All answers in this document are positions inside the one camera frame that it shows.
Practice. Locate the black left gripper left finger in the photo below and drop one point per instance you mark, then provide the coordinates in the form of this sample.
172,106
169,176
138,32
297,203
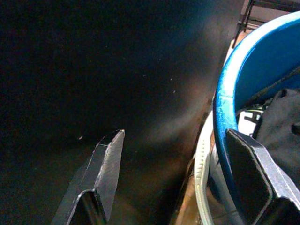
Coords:
103,178

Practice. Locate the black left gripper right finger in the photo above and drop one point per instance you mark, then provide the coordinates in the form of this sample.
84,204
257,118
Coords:
255,178

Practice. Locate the black garment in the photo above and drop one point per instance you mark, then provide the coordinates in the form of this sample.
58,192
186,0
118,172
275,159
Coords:
281,131

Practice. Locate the white plastic stool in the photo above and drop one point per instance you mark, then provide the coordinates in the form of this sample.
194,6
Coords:
202,173

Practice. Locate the white printed garment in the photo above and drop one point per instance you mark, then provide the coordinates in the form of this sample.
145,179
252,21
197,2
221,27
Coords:
248,120

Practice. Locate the blue plastic basin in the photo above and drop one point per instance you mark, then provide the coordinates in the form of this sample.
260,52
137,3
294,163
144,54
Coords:
260,61

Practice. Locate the black metal rack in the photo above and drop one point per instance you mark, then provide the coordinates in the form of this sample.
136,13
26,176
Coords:
248,16

